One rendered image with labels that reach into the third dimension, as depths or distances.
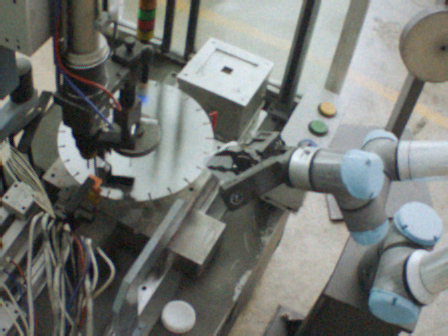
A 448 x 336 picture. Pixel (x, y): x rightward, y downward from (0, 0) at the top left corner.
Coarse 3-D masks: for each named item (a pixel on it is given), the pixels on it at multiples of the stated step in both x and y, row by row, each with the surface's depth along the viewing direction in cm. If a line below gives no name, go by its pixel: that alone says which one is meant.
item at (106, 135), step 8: (104, 136) 116; (112, 136) 116; (120, 136) 116; (128, 136) 114; (136, 136) 117; (104, 144) 116; (112, 144) 116; (120, 144) 116; (128, 144) 116; (136, 144) 117; (104, 152) 117; (104, 160) 119
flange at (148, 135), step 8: (112, 120) 127; (120, 128) 126; (144, 128) 125; (152, 128) 127; (144, 136) 125; (152, 136) 126; (144, 144) 124; (152, 144) 125; (120, 152) 123; (128, 152) 123; (136, 152) 123; (144, 152) 124
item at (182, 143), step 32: (160, 96) 134; (64, 128) 126; (160, 128) 129; (192, 128) 130; (64, 160) 120; (128, 160) 123; (160, 160) 124; (192, 160) 125; (96, 192) 117; (128, 192) 118; (160, 192) 119
